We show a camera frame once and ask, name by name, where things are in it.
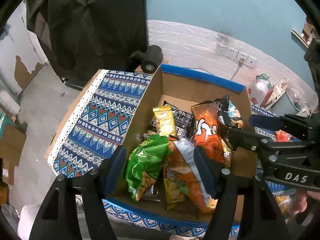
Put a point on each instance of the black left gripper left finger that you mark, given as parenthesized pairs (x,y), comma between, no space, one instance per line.
(57,217)

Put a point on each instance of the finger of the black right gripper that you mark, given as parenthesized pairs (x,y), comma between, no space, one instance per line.
(245,139)
(267,122)

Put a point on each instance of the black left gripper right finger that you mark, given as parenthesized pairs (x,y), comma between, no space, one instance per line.
(249,198)

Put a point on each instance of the orange chips bag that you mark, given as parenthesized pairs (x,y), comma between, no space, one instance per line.
(206,130)

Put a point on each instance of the silver snack bag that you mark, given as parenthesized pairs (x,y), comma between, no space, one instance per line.
(188,178)

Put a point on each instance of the orange green snack bag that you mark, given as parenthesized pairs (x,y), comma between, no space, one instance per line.
(173,195)

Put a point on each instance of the black snack bag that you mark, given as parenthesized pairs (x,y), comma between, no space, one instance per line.
(182,118)

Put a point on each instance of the yellow nut snack bag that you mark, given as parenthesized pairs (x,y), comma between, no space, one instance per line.
(165,122)
(284,204)

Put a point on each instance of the person's right hand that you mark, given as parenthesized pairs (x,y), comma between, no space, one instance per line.
(300,203)

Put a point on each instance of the red snack bag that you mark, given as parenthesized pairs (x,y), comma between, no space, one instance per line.
(282,136)

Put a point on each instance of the small yellow snack packet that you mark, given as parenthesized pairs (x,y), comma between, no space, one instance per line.
(227,152)

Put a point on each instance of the teal round bin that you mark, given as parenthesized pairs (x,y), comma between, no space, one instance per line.
(283,106)

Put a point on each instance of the cardboard packaging by bin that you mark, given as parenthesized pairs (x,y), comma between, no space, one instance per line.
(275,94)

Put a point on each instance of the white red shopping bag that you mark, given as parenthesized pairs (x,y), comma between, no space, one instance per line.
(260,90)

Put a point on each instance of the blue cardboard box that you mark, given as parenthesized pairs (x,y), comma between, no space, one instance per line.
(182,88)

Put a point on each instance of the patterned blue tablecloth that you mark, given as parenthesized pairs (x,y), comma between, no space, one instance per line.
(99,119)

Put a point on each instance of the black hanging cloth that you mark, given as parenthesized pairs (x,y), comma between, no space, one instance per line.
(80,37)

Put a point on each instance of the white wall socket strip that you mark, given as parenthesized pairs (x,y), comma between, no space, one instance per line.
(235,55)

